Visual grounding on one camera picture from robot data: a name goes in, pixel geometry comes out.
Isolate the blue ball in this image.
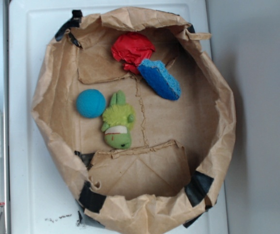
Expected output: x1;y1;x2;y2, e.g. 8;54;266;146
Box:
76;89;106;118

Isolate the brown paper bag bin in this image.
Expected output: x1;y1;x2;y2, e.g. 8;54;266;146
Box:
32;7;236;234

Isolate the green plush toy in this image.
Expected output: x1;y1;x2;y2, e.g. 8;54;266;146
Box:
101;90;135;149

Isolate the blue sponge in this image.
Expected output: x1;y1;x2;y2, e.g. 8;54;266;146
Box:
138;59;182;100

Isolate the red crumpled cloth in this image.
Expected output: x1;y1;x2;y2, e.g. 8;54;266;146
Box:
111;32;155;75

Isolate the white tray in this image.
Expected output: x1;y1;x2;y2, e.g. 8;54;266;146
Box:
7;2;229;234

